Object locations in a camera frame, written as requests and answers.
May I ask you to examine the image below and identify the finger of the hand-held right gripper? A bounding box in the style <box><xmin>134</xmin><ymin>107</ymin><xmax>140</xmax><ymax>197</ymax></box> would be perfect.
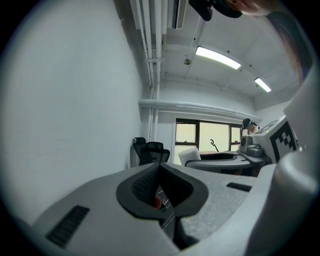
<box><xmin>199</xmin><ymin>152</ymin><xmax>241</xmax><ymax>161</ymax></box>
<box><xmin>184</xmin><ymin>158</ymin><xmax>253</xmax><ymax>174</ymax></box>

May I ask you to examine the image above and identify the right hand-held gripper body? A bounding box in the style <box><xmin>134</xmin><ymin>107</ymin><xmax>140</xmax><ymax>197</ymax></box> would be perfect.
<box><xmin>236</xmin><ymin>115</ymin><xmax>299</xmax><ymax>166</ymax></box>

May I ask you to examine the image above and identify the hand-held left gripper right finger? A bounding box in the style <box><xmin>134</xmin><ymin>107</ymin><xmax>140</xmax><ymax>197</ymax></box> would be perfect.
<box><xmin>159</xmin><ymin>162</ymin><xmax>263</xmax><ymax>251</ymax></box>

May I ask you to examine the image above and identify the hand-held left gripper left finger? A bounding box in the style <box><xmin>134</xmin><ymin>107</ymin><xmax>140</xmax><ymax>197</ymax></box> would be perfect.
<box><xmin>32</xmin><ymin>161</ymin><xmax>181</xmax><ymax>256</ymax></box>

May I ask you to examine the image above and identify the small white object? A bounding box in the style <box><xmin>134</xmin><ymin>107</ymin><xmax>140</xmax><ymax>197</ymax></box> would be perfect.
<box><xmin>178</xmin><ymin>146</ymin><xmax>202</xmax><ymax>167</ymax></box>

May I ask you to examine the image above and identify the black hooked stand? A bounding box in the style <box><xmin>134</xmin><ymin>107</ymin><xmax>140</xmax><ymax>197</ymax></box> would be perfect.
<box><xmin>209</xmin><ymin>138</ymin><xmax>221</xmax><ymax>154</ymax></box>

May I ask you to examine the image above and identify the black framed window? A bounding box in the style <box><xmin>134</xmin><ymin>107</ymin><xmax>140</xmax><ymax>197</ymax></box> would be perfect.
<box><xmin>174</xmin><ymin>118</ymin><xmax>249</xmax><ymax>166</ymax></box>

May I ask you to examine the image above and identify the thick horizontal white pipe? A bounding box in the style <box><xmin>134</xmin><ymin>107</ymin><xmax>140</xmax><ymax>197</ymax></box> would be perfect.
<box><xmin>138</xmin><ymin>98</ymin><xmax>261</xmax><ymax>122</ymax></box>

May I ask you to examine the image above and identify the ceiling tube light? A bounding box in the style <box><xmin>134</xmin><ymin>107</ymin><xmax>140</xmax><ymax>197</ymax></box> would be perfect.
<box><xmin>194</xmin><ymin>45</ymin><xmax>243</xmax><ymax>71</ymax></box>
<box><xmin>253</xmin><ymin>76</ymin><xmax>273</xmax><ymax>93</ymax></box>

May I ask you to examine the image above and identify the black mesh office chair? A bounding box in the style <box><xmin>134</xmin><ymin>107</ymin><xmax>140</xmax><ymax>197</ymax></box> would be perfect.
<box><xmin>139</xmin><ymin>141</ymin><xmax>171</xmax><ymax>166</ymax></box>
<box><xmin>131</xmin><ymin>136</ymin><xmax>148</xmax><ymax>168</ymax></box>

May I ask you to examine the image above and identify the person's face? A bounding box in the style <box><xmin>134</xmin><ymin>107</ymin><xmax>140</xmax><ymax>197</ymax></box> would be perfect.
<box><xmin>224</xmin><ymin>0</ymin><xmax>274</xmax><ymax>18</ymax></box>

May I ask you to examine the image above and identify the bundle of white ceiling pipes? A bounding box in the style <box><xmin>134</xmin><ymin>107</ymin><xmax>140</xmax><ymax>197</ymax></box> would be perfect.
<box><xmin>129</xmin><ymin>0</ymin><xmax>169</xmax><ymax>88</ymax></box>

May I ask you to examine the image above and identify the ceiling air vent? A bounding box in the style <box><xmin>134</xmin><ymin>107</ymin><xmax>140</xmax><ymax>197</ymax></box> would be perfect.
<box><xmin>171</xmin><ymin>0</ymin><xmax>189</xmax><ymax>30</ymax></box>

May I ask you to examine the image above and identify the black head-worn camera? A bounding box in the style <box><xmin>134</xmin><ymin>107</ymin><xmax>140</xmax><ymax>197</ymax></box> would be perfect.
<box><xmin>188</xmin><ymin>0</ymin><xmax>244</xmax><ymax>22</ymax></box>

